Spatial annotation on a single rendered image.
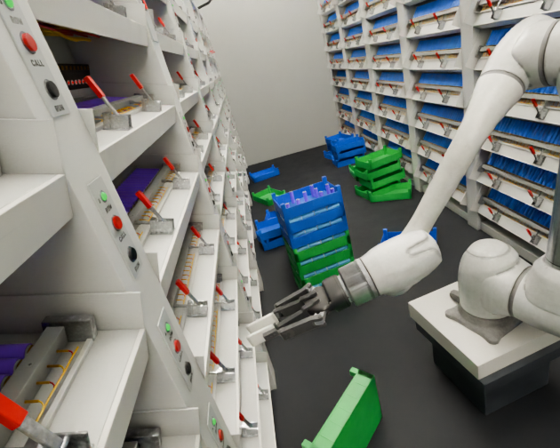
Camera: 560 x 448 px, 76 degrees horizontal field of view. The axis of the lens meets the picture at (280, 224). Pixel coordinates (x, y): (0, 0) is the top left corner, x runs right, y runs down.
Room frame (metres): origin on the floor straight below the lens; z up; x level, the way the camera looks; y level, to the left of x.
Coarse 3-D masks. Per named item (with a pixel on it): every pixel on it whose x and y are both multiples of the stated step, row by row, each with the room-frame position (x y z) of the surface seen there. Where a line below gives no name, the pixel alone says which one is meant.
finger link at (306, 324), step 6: (306, 318) 0.59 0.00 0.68; (312, 318) 0.59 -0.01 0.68; (318, 318) 0.58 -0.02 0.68; (294, 324) 0.59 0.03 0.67; (300, 324) 0.59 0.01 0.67; (306, 324) 0.59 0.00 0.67; (312, 324) 0.59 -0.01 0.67; (324, 324) 0.58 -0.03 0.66; (282, 330) 0.60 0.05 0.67; (288, 330) 0.59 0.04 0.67; (294, 330) 0.59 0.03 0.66; (300, 330) 0.59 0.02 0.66; (306, 330) 0.59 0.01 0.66; (288, 336) 0.59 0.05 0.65; (294, 336) 0.59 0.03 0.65
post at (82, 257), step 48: (0, 48) 0.36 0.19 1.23; (48, 48) 0.45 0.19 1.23; (0, 96) 0.36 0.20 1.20; (48, 240) 0.36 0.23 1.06; (96, 240) 0.36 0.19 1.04; (0, 288) 0.36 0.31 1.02; (48, 288) 0.36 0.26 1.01; (96, 288) 0.36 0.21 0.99; (144, 288) 0.40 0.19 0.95; (144, 384) 0.36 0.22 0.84; (192, 384) 0.40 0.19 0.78
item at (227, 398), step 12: (228, 276) 1.05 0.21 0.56; (228, 288) 1.00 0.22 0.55; (216, 300) 0.94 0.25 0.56; (228, 312) 0.88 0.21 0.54; (228, 324) 0.82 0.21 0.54; (216, 336) 0.77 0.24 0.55; (228, 336) 0.77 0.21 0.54; (228, 348) 0.73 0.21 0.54; (228, 360) 0.69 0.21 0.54; (216, 384) 0.61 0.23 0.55; (228, 384) 0.61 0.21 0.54; (216, 396) 0.58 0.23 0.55; (228, 396) 0.58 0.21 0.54; (228, 408) 0.55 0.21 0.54; (228, 420) 0.52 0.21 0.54
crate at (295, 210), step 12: (324, 180) 1.77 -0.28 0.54; (288, 192) 1.76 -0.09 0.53; (300, 192) 1.77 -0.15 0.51; (324, 192) 1.75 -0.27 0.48; (336, 192) 1.59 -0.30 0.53; (276, 204) 1.65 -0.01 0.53; (300, 204) 1.56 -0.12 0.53; (312, 204) 1.57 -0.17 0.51; (324, 204) 1.58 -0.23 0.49; (288, 216) 1.55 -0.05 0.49
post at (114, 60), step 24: (96, 0) 1.06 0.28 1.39; (120, 0) 1.06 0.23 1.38; (72, 48) 1.06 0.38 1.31; (96, 48) 1.06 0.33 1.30; (120, 48) 1.06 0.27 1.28; (144, 48) 1.06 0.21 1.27; (96, 72) 1.06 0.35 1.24; (120, 72) 1.06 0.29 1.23; (144, 72) 1.06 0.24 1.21; (168, 72) 1.14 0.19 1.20; (168, 144) 1.06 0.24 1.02; (240, 288) 1.06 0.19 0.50
